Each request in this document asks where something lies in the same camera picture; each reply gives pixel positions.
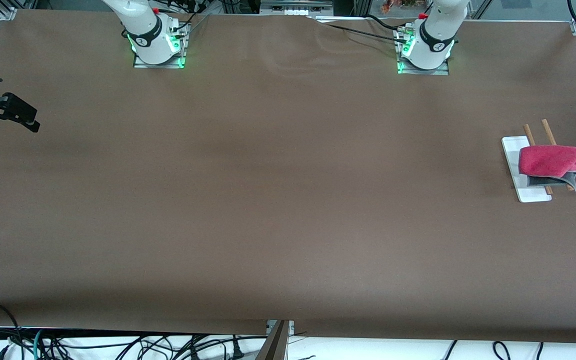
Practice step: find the pink towel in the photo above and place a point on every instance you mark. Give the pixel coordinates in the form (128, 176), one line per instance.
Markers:
(553, 160)

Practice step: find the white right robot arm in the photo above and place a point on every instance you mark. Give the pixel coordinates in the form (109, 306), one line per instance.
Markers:
(143, 35)

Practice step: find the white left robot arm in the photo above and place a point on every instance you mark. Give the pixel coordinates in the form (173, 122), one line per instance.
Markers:
(435, 50)

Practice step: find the brown table cover sheet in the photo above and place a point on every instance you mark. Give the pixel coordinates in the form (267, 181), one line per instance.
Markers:
(288, 225)

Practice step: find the white power strip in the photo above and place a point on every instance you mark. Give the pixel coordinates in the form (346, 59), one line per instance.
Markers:
(297, 12)

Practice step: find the black power plug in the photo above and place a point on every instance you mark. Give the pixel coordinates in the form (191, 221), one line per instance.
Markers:
(237, 350)

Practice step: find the orange red clutter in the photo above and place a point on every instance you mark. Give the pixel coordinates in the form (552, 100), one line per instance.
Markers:
(403, 5)

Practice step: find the white rectangular tray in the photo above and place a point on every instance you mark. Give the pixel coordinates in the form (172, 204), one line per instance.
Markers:
(513, 160)

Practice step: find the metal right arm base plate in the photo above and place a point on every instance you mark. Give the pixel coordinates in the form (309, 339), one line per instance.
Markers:
(140, 64)

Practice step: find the silver metal bracket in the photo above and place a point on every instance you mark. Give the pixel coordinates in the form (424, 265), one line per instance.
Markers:
(290, 326)

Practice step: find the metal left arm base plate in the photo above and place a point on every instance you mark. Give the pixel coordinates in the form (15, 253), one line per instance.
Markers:
(438, 71)

